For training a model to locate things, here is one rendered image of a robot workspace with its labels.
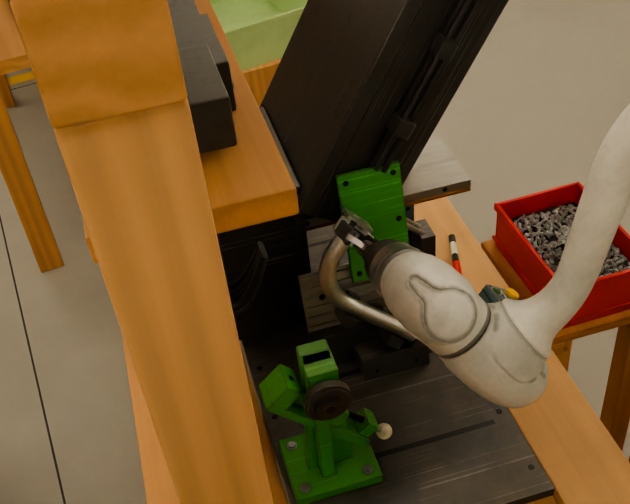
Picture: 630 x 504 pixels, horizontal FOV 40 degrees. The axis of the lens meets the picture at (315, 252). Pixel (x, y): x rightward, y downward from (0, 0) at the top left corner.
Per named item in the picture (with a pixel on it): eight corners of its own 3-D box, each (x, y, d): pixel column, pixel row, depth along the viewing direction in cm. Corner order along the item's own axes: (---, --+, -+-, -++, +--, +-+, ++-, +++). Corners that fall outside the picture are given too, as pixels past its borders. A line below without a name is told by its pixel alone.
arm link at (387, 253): (402, 239, 121) (387, 228, 127) (367, 292, 122) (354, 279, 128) (449, 268, 125) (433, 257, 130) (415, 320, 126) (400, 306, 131)
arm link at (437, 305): (359, 286, 122) (418, 339, 127) (399, 325, 107) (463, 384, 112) (411, 230, 121) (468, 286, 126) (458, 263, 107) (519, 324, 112)
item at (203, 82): (216, 89, 116) (207, 42, 112) (239, 146, 105) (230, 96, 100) (165, 100, 115) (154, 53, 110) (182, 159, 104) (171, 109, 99)
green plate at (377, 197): (398, 250, 165) (384, 148, 157) (412, 268, 158) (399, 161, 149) (341, 265, 164) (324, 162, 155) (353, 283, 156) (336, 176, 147)
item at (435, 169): (439, 150, 181) (440, 138, 179) (470, 192, 169) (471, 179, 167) (261, 192, 175) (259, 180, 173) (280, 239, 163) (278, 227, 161)
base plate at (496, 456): (352, 150, 223) (351, 143, 222) (554, 495, 141) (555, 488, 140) (194, 187, 217) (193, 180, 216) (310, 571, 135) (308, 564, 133)
